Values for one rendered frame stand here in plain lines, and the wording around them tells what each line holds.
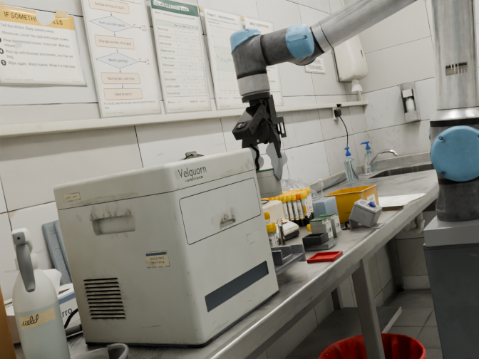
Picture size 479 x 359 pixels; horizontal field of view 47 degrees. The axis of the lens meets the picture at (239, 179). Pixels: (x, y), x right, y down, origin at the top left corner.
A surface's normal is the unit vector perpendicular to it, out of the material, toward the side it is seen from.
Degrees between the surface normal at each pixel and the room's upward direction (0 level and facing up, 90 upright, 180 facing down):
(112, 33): 94
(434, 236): 90
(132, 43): 94
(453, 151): 98
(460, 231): 90
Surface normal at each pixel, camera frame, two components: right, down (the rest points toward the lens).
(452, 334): -0.50, 0.15
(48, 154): 0.84, -0.14
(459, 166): -0.33, 0.26
